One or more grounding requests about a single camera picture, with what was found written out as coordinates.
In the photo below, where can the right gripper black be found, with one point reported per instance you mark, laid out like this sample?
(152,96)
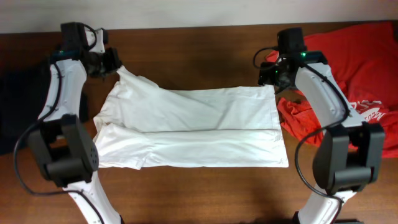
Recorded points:
(268,76)

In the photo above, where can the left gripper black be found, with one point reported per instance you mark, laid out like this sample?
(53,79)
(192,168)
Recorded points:
(117,62)

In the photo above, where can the white t-shirt with green print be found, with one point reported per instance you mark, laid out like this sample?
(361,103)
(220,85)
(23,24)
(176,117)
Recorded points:
(143,125)

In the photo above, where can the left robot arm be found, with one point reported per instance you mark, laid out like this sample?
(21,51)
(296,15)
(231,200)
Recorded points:
(63,150)

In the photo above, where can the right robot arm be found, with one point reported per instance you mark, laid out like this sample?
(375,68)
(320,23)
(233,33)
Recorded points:
(350,154)

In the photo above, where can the folded black garment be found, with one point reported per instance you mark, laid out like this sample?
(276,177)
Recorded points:
(27,94)

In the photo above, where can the red t-shirt with white print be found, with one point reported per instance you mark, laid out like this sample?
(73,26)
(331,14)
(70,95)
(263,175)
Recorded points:
(363,61)

